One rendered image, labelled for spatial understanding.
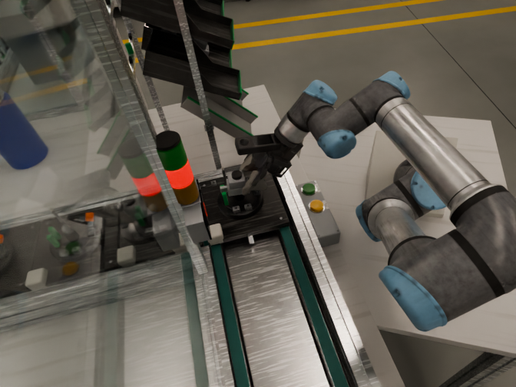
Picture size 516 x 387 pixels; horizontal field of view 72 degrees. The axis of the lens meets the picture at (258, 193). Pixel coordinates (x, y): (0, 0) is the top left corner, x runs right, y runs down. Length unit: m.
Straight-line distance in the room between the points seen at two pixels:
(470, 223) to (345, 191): 0.68
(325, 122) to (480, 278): 0.43
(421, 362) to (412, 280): 1.37
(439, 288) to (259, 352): 0.49
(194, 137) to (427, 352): 1.45
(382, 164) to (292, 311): 0.54
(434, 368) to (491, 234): 1.40
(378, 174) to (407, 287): 0.64
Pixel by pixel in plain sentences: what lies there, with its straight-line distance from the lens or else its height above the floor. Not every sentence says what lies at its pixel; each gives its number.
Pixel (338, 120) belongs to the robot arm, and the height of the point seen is 1.31.
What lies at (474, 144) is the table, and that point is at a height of 0.86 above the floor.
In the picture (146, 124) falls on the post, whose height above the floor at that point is 1.46.
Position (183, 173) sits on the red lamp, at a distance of 0.68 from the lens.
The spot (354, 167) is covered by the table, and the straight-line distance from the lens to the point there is 1.34.
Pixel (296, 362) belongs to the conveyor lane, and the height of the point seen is 0.92.
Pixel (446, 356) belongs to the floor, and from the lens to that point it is 2.01.
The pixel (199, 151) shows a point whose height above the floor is 0.86.
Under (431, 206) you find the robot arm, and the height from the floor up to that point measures 1.07.
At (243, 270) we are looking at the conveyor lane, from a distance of 1.02.
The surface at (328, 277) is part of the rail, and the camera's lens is 0.96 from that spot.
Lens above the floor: 1.81
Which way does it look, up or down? 50 degrees down
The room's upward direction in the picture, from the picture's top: 8 degrees counter-clockwise
